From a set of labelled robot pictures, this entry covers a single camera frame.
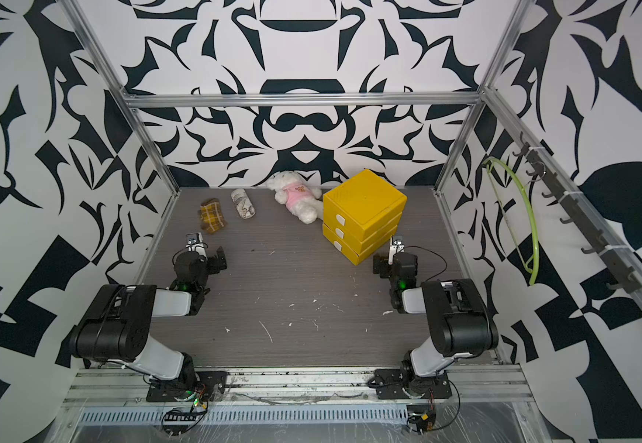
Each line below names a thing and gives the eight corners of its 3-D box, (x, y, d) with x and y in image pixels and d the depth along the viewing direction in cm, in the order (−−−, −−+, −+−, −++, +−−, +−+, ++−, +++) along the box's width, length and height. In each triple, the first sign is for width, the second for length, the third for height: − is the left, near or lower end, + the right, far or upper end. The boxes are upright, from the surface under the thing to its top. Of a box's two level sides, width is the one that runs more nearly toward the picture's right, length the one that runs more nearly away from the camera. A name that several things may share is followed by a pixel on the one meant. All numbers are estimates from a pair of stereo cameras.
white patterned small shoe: (242, 221, 110) (240, 217, 108) (229, 196, 119) (227, 191, 116) (258, 215, 112) (257, 210, 110) (245, 190, 121) (243, 185, 119)
